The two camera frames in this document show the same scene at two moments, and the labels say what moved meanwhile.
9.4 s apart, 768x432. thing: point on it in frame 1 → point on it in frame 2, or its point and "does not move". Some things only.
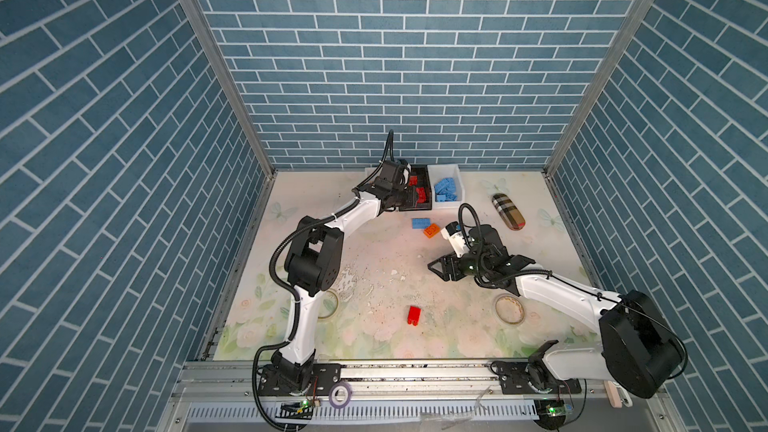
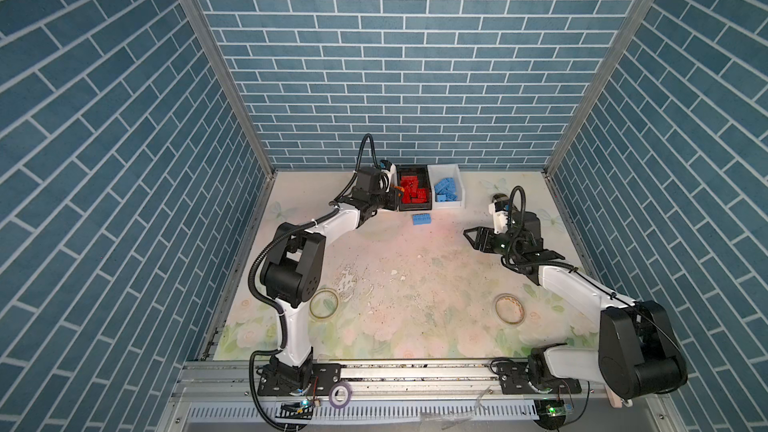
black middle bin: (419, 192) does not move
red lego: (421, 193) does not move
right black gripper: (447, 260) → (480, 233)
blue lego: (445, 190) does not move
